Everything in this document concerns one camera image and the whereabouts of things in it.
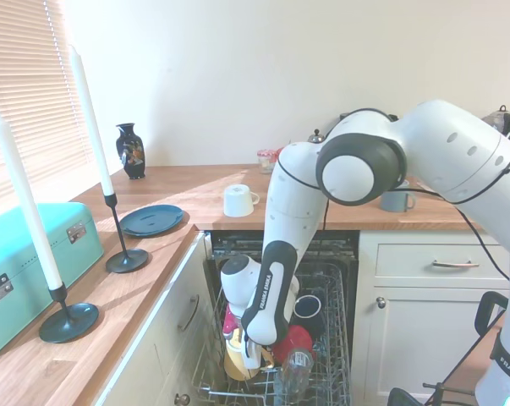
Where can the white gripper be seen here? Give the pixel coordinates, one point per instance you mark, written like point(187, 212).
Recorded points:
point(251, 357)

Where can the yellow mug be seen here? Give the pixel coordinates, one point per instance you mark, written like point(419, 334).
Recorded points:
point(237, 365)

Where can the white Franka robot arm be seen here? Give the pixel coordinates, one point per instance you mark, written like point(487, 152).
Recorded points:
point(449, 144)

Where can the red mug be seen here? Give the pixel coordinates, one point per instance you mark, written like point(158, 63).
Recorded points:
point(297, 338)

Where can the navy mug white inside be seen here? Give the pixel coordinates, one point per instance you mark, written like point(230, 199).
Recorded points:
point(307, 308)

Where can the open dishwasher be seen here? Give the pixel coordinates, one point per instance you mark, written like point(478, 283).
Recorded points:
point(339, 249)

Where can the white cabinet beside dishwasher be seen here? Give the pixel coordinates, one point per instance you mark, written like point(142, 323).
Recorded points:
point(407, 338)

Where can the large white mug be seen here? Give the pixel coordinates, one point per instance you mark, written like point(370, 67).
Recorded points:
point(237, 203)

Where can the grey mug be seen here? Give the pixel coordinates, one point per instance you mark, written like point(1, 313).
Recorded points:
point(396, 203)

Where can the clear ribbed drinking glass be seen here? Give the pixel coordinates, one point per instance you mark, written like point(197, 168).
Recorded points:
point(294, 376)

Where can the metal cabinet knob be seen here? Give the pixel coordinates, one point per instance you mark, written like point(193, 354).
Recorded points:
point(182, 399)
point(380, 302)

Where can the white cabinet under window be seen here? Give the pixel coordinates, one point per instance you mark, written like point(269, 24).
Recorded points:
point(153, 338)

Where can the black candle holder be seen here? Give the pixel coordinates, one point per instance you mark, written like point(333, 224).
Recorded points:
point(68, 323)
point(125, 262)

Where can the blue plate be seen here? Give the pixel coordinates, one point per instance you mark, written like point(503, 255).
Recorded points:
point(151, 220)

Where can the glass jar red checked lid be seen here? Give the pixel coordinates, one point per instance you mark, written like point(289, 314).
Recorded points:
point(266, 162)

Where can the glass French press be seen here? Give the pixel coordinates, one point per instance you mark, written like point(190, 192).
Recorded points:
point(316, 136)

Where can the dark blue floral vase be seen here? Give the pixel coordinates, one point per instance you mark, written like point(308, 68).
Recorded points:
point(131, 156)

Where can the teal bread box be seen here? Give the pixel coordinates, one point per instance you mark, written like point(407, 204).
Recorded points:
point(26, 254)

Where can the white taper candle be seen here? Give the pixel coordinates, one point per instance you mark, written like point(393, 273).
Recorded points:
point(91, 127)
point(26, 203)

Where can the dark round ornament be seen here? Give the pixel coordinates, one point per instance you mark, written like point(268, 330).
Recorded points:
point(508, 127)

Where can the beige window blind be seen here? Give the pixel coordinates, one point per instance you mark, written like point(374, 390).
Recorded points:
point(18, 63)

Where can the black camera stand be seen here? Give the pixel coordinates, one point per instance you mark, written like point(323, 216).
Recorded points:
point(480, 313)

